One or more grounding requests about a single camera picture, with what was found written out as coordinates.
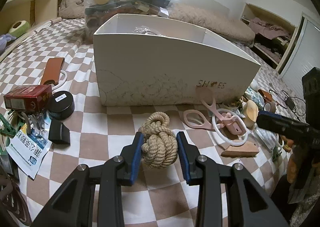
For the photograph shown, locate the pink folding scissors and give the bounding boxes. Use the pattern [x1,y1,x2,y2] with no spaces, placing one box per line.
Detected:
[183,87,247,136]

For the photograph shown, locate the beige rope knot ball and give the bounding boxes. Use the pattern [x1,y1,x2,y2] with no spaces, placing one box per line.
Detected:
[139,112,178,169]

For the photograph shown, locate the brown tape roll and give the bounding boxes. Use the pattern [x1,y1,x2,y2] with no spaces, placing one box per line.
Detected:
[264,101,276,113]

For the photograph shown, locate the wooden block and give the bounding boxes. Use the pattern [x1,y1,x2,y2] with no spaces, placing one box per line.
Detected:
[242,100,259,128]

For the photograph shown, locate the blue floral fabric pouch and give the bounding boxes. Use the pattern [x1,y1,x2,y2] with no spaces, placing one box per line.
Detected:
[244,86,265,110]

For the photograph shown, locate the blue white paper leaflet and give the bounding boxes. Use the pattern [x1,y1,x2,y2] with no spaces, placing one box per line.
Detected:
[6,124,52,180]

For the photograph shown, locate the black round tin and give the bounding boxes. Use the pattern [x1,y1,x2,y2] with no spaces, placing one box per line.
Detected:
[47,90,75,120]

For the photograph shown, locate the red cardboard box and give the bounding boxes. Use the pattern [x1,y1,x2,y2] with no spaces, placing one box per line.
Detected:
[4,85,53,113]

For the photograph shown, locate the white shoes cardboard box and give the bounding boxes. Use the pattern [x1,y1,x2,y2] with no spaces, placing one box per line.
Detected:
[93,14,260,106]

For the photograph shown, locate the purple plush toy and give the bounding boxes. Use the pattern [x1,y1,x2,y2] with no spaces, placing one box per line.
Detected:
[0,34,16,54]

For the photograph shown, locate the avocado plush toy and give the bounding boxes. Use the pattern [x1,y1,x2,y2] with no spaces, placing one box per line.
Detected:
[8,20,30,38]

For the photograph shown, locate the brown quilted blanket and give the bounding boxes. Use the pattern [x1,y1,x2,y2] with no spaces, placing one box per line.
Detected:
[59,0,255,45]

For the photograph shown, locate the clear plastic storage bin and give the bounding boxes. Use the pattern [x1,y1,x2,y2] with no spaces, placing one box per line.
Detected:
[84,0,178,43]

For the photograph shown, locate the wooden bed shelf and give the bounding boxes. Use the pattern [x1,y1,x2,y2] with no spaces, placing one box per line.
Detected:
[0,0,73,55]

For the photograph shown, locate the wall closet with clothes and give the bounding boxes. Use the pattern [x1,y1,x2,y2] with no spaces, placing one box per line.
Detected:
[241,3,304,73]

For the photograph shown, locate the brown leather strap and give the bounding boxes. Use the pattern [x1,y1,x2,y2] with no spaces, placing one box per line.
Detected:
[40,57,65,86]

